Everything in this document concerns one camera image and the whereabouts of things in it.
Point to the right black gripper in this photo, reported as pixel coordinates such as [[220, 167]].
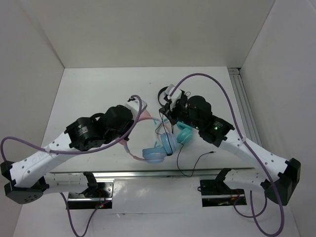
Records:
[[170, 113]]

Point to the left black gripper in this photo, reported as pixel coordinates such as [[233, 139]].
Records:
[[130, 122]]

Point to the pink blue cat-ear headphones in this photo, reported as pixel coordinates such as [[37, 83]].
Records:
[[150, 155]]

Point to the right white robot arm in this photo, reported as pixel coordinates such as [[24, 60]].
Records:
[[277, 177]]

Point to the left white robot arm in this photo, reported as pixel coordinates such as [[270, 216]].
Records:
[[32, 177]]

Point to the white teal cat-ear headphones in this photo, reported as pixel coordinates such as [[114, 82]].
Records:
[[184, 134]]

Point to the black headphones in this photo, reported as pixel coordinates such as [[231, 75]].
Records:
[[161, 95]]

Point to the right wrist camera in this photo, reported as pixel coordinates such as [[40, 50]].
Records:
[[172, 94]]

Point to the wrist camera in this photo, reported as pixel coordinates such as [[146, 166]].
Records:
[[133, 105], [172, 94]]

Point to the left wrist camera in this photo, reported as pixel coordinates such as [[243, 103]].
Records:
[[133, 105]]

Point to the aluminium table edge rail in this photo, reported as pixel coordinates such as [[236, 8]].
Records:
[[201, 173]]

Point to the aluminium side rail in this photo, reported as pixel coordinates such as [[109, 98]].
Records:
[[243, 104]]

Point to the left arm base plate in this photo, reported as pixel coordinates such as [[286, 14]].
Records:
[[101, 198]]

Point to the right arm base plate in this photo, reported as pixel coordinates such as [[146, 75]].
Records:
[[215, 193]]

